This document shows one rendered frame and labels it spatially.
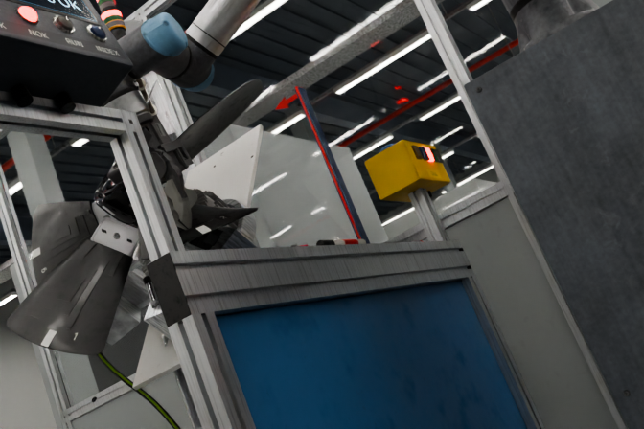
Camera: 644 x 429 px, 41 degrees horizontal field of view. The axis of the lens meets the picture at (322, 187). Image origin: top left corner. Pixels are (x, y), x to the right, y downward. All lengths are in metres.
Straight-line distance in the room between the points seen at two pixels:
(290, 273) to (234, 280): 0.13
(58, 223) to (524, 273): 1.09
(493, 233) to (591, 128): 0.92
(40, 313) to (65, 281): 0.08
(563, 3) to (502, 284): 0.92
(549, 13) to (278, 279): 0.60
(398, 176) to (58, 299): 0.70
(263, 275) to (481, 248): 1.09
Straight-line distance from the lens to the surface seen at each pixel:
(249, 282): 1.11
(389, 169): 1.71
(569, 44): 1.29
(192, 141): 1.78
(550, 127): 1.28
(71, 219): 1.94
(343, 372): 1.23
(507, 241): 2.13
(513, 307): 2.14
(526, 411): 1.74
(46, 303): 1.72
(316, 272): 1.25
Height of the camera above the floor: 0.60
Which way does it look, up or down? 15 degrees up
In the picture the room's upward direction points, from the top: 23 degrees counter-clockwise
